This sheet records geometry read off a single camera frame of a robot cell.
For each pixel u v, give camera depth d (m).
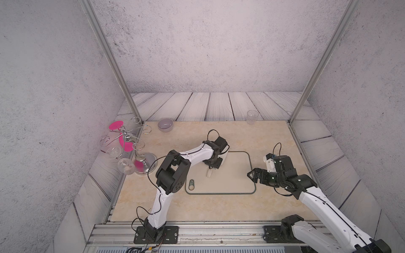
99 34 0.77
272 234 0.72
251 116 1.19
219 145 0.73
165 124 1.15
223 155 0.83
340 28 0.76
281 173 0.60
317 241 0.52
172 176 0.54
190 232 0.74
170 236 0.73
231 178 0.94
